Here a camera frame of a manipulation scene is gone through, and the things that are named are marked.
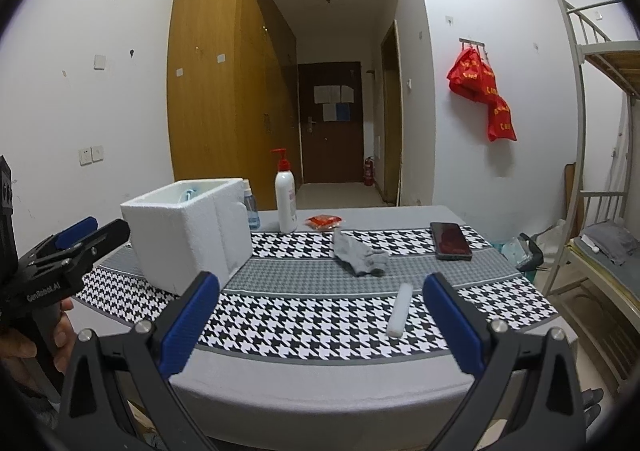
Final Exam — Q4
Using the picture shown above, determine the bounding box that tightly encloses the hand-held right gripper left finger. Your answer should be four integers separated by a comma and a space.
64, 272, 221, 451

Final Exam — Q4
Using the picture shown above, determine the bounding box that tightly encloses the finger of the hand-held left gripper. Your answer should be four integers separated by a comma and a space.
60, 220, 131, 277
17, 217, 99, 262

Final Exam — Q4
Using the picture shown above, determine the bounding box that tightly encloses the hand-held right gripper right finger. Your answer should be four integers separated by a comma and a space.
422, 272, 587, 451

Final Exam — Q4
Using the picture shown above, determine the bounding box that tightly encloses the white foam box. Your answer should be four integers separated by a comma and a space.
120, 177, 253, 295

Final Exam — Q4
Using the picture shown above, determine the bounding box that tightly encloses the person's left hand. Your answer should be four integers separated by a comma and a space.
0, 298, 76, 374

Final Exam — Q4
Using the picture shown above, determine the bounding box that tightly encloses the white foam bar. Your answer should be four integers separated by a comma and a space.
386, 282, 413, 338

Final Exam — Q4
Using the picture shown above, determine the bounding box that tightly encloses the black smartphone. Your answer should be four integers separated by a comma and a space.
430, 222, 473, 262

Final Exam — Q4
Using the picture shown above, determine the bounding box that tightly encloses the pale blue packet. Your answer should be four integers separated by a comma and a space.
500, 238, 528, 264

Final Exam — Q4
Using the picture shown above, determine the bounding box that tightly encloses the houndstooth tablecloth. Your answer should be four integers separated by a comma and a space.
70, 205, 573, 451

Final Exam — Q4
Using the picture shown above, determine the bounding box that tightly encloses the small clear blue bottle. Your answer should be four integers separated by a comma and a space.
241, 179, 261, 231

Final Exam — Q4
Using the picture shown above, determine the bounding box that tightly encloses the white pump bottle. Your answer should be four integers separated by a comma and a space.
270, 148, 299, 235

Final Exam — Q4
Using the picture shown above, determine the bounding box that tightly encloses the red snack packet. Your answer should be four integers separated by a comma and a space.
306, 213, 346, 231

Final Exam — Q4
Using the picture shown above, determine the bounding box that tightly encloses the wooden wardrobe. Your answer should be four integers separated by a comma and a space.
166, 0, 303, 212

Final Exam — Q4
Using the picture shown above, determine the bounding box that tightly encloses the small red plastic bag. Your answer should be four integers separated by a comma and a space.
487, 96, 517, 142

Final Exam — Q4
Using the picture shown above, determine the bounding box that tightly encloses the dark brown door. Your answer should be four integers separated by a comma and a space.
298, 62, 364, 184

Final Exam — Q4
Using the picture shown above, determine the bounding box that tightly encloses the large red plastic bag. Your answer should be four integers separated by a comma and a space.
447, 47, 498, 104

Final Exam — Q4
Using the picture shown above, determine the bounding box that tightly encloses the white metal bunk bed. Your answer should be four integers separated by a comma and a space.
542, 0, 640, 392

